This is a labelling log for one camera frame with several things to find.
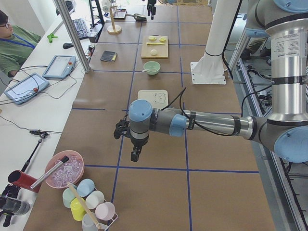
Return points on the person in green shirt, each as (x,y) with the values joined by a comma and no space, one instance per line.
(16,45)

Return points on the blue teach pendant near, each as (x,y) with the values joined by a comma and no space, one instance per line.
(26,89)

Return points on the white bear tray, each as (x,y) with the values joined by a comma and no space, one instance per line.
(157,98)

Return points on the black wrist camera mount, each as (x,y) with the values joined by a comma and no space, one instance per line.
(122,129)

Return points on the yellow cup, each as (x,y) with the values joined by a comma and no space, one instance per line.
(77,210)

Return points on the pink cup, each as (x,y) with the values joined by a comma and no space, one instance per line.
(105,211)

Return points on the black keyboard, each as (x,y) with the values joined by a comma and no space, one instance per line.
(81,28)

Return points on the red cylinder bottle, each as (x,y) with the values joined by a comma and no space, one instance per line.
(23,180)

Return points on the black computer mouse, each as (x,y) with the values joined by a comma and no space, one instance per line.
(67,45)

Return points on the green ceramic bowl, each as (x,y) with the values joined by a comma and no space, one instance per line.
(152,65)

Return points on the black camera tripod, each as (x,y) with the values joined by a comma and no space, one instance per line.
(10,205)

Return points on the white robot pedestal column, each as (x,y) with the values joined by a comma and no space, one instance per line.
(210,69)

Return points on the blue teach pendant far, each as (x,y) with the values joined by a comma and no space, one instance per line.
(60,67)

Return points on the metal scoop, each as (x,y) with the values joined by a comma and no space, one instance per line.
(138,17)

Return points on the dark sponge cloth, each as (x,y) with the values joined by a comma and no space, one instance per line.
(108,56)

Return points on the wooden mug tree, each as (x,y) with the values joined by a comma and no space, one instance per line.
(113,29)

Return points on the wooden cutting board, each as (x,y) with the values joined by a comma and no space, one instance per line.
(162,49)

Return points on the metal tube tool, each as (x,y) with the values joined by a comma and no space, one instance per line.
(49,172)

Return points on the white wire cup rack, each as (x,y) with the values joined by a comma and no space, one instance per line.
(106,224)

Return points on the blue cup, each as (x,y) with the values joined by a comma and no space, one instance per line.
(86,187)

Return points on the blue teach pendant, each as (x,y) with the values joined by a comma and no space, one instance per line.
(26,89)
(60,67)

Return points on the pink bowl with ice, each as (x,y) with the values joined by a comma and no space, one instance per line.
(70,172)

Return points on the white cup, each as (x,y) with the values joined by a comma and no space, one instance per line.
(94,199)

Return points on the aluminium frame post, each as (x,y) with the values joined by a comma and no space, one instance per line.
(65,15)

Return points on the green clamp tool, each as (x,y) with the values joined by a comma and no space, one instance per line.
(50,37)

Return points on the grey cup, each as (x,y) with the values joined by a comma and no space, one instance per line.
(88,224)

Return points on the mint green cup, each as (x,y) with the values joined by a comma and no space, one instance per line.
(67,196)

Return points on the black selfie stick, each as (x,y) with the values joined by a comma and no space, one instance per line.
(42,135)

